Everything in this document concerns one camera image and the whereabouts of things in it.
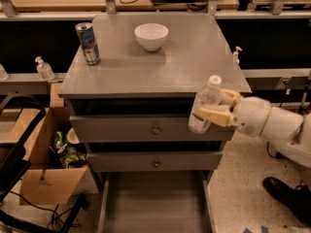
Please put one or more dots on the grey bottom drawer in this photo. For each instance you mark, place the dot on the grey bottom drawer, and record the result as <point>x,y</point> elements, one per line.
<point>156,202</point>

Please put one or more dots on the black shoe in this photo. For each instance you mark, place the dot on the black shoe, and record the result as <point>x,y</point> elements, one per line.
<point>297,200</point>

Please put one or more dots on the grey drawer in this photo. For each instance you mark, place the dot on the grey drawer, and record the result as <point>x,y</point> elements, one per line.
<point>154,161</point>
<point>112,129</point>
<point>156,202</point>

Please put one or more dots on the blue silver drink can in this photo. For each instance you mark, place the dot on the blue silver drink can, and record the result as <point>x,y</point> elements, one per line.
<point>88,42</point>

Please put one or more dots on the white ceramic bowl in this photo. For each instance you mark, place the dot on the white ceramic bowl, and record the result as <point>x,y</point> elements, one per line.
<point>151,36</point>

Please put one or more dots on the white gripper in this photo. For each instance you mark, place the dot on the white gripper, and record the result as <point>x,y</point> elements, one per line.
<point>253,113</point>

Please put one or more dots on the grey middle drawer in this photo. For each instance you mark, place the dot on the grey middle drawer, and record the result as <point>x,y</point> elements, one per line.
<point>154,161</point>

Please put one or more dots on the small white pump bottle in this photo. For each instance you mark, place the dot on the small white pump bottle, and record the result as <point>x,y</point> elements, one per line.
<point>236,59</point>

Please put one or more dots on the clear plastic water bottle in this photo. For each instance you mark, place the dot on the clear plastic water bottle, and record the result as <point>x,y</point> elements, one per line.
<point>208,95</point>

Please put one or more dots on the grey drawer cabinet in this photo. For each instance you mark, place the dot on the grey drawer cabinet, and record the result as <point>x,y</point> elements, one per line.
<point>130,81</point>

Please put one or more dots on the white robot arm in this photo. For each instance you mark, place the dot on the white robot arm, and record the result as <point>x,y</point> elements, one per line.
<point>289,133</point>

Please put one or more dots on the clear sanitizer pump bottle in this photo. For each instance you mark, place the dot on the clear sanitizer pump bottle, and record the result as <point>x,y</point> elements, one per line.
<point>44,69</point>

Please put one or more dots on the cardboard box with trash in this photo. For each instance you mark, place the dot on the cardboard box with trash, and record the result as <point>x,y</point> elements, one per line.
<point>44,183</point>

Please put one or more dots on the grey top drawer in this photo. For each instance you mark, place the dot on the grey top drawer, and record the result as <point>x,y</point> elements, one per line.
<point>112,129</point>

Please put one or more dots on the black chair frame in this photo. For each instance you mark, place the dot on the black chair frame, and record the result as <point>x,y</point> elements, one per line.
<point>13,167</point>

